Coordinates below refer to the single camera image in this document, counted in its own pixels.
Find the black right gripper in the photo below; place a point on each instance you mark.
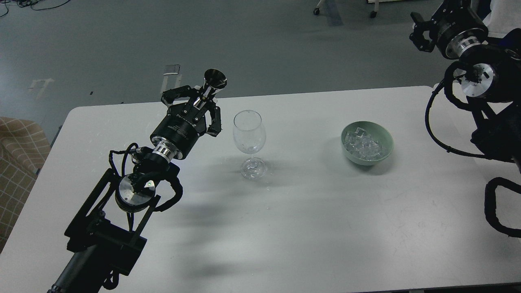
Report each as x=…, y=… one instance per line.
x=452, y=23

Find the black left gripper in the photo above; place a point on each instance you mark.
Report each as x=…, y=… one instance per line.
x=184, y=124

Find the silver metal jigger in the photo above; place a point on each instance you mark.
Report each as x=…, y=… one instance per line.
x=214, y=81

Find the clear ice cubes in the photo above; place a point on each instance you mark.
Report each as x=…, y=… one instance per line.
x=362, y=144

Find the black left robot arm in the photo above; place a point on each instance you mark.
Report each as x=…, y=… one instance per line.
x=105, y=235

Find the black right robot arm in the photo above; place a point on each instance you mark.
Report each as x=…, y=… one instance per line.
x=484, y=76

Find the clear wine glass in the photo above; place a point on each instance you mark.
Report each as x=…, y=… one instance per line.
x=249, y=136

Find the rolling chair base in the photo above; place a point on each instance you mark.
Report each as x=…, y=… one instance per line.
x=340, y=7

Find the person in white shirt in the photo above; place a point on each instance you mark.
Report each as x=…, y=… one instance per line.
x=505, y=15

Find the green ceramic bowl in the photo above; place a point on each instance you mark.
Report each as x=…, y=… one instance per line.
x=378, y=132

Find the beige checkered chair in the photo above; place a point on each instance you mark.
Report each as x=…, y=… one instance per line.
x=24, y=148

